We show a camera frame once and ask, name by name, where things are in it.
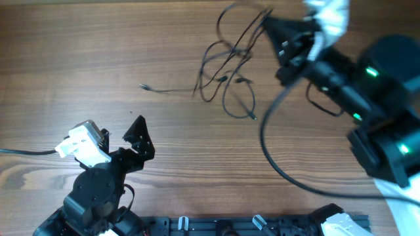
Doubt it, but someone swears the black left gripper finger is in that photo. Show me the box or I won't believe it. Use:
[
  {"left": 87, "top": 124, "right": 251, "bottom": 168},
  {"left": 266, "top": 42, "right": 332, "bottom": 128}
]
[
  {"left": 100, "top": 128, "right": 110, "bottom": 154},
  {"left": 123, "top": 115, "right": 155, "bottom": 161}
]

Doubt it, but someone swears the thin black cable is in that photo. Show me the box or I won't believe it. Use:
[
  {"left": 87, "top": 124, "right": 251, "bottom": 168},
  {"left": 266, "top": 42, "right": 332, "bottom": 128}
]
[{"left": 139, "top": 19, "right": 263, "bottom": 98}]

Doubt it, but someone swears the black USB-A cable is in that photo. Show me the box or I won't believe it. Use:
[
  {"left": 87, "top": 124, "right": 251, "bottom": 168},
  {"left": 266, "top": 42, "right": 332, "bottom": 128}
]
[{"left": 221, "top": 9, "right": 273, "bottom": 121}]

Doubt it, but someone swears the black angled plug cable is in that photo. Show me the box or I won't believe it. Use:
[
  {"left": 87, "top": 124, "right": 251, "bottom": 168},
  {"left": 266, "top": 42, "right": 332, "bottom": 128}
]
[{"left": 198, "top": 3, "right": 273, "bottom": 103}]

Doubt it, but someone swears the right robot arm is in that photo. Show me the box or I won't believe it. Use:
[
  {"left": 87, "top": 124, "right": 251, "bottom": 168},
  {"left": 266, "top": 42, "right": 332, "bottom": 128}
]
[{"left": 262, "top": 17, "right": 419, "bottom": 235}]

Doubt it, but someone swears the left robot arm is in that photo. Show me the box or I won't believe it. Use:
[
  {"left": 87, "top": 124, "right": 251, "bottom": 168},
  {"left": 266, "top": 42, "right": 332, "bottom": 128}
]
[{"left": 33, "top": 115, "right": 155, "bottom": 236}]

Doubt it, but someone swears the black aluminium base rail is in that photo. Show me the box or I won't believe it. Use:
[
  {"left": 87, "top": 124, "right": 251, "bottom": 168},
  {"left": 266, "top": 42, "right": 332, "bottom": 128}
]
[{"left": 129, "top": 204, "right": 373, "bottom": 236}]

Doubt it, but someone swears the black left camera cable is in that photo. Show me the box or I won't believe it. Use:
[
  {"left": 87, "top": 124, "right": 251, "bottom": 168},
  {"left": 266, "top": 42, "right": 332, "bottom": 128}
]
[{"left": 0, "top": 147, "right": 58, "bottom": 156}]

